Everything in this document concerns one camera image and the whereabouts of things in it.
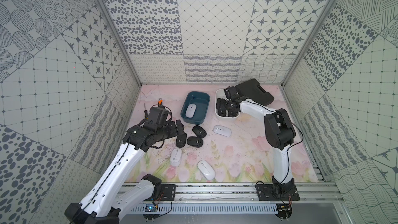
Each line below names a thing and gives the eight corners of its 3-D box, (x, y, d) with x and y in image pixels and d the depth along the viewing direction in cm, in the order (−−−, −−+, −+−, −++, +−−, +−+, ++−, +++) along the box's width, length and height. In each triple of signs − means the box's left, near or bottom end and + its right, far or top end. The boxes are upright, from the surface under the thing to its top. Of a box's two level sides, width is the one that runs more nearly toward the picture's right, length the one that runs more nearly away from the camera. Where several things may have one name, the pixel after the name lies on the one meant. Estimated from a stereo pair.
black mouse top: (191, 130, 98) (191, 128, 96) (197, 125, 100) (196, 123, 98) (202, 140, 93) (202, 138, 92) (207, 134, 96) (208, 133, 94)
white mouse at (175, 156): (170, 166, 84) (169, 164, 82) (172, 149, 90) (171, 148, 88) (180, 166, 84) (180, 164, 82) (182, 149, 90) (181, 148, 88)
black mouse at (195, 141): (186, 144, 92) (186, 142, 90) (189, 137, 95) (188, 135, 93) (201, 148, 90) (201, 146, 88) (203, 140, 93) (203, 138, 91)
